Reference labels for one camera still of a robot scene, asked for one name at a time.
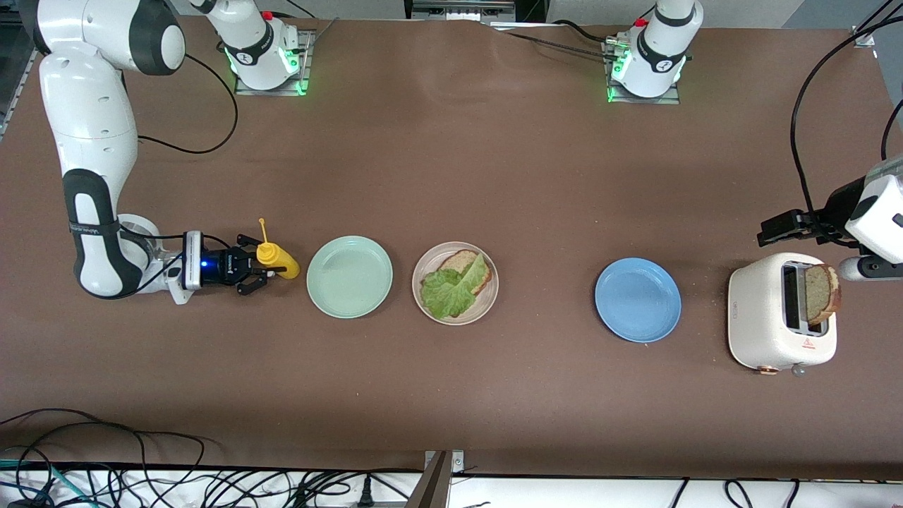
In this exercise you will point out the brown bread slice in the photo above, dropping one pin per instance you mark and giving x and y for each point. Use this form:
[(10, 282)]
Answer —
[(822, 293), (458, 259)]

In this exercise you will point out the black metal frame unit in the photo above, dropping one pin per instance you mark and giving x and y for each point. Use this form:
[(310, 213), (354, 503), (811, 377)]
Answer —
[(458, 8)]

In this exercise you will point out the beige plate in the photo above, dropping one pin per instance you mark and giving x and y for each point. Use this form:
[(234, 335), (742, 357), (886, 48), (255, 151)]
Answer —
[(487, 305)]

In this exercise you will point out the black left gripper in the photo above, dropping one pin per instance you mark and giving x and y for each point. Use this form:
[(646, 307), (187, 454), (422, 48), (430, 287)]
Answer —
[(834, 209)]

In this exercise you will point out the small aluminium corner bracket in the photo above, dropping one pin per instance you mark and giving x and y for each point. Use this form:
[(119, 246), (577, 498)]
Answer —
[(862, 37)]

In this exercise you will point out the yellow mustard squeeze bottle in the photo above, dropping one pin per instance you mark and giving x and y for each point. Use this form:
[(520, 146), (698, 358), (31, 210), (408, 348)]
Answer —
[(286, 267)]

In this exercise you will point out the blue plate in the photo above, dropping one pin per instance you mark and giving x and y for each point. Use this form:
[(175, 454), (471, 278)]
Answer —
[(638, 300)]

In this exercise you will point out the black power plug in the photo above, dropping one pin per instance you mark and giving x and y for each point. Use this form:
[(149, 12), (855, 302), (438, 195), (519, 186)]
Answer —
[(365, 494)]

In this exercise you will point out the mint green plate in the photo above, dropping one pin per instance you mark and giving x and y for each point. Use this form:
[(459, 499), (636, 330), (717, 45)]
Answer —
[(349, 276)]

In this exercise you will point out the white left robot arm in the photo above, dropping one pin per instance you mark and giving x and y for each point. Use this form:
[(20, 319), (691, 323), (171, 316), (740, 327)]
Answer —
[(878, 219)]

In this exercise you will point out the white toaster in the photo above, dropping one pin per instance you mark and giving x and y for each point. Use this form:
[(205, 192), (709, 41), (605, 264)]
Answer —
[(755, 317)]

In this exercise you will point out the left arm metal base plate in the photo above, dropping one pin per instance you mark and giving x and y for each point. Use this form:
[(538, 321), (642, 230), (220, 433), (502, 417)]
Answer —
[(670, 100)]

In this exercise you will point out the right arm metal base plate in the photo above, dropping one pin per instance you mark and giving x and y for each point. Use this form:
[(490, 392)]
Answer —
[(305, 60)]

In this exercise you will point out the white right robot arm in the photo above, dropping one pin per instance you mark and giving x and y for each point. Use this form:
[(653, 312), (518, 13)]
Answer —
[(88, 113)]

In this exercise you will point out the green lettuce leaf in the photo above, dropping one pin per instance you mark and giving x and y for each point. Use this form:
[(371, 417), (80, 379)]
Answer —
[(444, 296)]

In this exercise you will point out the grey metal bracket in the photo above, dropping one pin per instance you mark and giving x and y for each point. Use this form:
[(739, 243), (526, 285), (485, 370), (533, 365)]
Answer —
[(434, 487)]

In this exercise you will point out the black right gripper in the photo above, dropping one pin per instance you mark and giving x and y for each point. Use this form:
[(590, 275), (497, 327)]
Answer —
[(224, 267)]

